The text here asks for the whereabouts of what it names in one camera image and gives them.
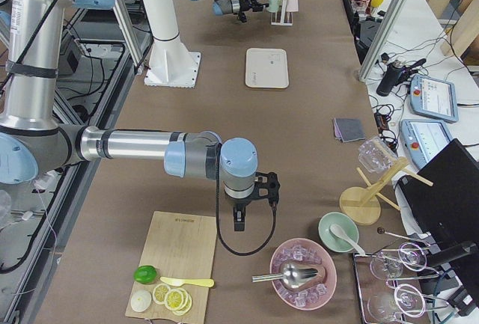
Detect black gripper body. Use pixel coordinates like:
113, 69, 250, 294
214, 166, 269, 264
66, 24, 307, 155
237, 0, 253, 22
223, 171, 280, 212

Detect wooden cup tree stand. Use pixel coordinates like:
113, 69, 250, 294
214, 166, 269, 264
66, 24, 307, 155
339, 156, 433, 225

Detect pink plastic cup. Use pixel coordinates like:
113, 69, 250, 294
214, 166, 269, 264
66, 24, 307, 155
286, 0, 299, 13

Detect whole green lime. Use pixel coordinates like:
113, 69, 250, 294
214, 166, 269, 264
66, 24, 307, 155
133, 265, 158, 284

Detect wine glass rack tray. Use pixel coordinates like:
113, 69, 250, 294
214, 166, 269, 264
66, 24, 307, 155
353, 238, 459, 323

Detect yellow plastic knife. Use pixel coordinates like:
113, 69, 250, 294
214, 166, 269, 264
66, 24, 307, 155
159, 276, 215, 288

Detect folded grey cloth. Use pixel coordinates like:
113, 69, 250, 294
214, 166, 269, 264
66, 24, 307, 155
332, 117, 366, 143

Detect green bowl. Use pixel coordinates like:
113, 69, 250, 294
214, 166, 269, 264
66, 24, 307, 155
318, 211, 360, 253

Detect cream rabbit tray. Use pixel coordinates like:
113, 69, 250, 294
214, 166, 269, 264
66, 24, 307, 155
245, 48, 289, 89

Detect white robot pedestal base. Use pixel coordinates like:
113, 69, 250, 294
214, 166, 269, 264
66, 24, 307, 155
143, 0, 201, 88

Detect clear glass jar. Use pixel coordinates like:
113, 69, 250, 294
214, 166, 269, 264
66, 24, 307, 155
358, 136, 397, 174

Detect metal scoop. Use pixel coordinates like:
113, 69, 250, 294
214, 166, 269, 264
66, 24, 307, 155
251, 260, 326, 292

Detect white ceramic spoon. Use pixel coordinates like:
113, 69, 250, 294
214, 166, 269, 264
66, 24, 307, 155
329, 224, 366, 256

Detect pink bowl with ice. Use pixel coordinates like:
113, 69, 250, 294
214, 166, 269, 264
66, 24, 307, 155
269, 238, 338, 311

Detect yellow lemon on stand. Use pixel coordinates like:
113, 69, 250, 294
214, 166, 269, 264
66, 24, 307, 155
370, 0, 384, 8

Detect teach pendant tablet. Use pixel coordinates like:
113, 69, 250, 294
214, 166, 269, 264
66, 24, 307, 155
409, 74, 459, 123
400, 119, 453, 169

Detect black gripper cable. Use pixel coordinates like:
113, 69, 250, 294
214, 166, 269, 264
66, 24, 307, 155
216, 144, 278, 257

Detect lemon slices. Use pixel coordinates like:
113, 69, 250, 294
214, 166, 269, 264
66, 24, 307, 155
152, 284, 192, 316

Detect black water bottle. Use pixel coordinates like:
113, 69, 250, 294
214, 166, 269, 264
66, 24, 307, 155
376, 61, 404, 97

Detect aluminium frame post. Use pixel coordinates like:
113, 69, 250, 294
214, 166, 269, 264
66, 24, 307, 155
358, 0, 407, 82

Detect green plastic cup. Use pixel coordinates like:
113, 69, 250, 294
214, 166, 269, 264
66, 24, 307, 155
267, 0, 280, 13

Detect lemon end half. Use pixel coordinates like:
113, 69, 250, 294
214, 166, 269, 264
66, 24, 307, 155
130, 290, 152, 313

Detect white wire cup rack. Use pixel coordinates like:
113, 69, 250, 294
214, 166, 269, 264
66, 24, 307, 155
270, 0, 294, 26

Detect black laptop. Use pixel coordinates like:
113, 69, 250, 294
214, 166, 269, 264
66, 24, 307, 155
399, 138, 478, 246

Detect wooden cutting board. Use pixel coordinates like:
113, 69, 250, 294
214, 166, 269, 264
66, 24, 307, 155
125, 211, 216, 323

